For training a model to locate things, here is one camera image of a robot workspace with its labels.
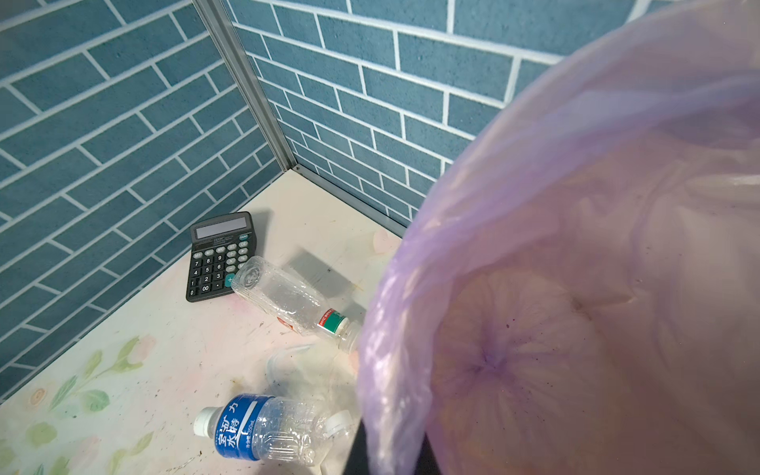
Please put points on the purple plastic bin liner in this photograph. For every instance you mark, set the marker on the purple plastic bin liner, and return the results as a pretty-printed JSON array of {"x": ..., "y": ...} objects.
[{"x": 579, "y": 293}]

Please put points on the frosted clear square bottle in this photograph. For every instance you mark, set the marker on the frosted clear square bottle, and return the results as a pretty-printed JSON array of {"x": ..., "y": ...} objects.
[{"x": 315, "y": 372}]

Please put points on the black desk calculator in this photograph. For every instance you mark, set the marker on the black desk calculator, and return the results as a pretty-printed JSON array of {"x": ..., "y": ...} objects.
[{"x": 220, "y": 247}]

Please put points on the clear bottle blue label white cap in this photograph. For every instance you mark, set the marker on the clear bottle blue label white cap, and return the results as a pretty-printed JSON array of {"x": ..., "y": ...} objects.
[{"x": 255, "y": 427}]

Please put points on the clear bottle green red neck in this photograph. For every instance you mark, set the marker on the clear bottle green red neck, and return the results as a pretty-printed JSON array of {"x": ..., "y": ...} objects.
[{"x": 294, "y": 303}]

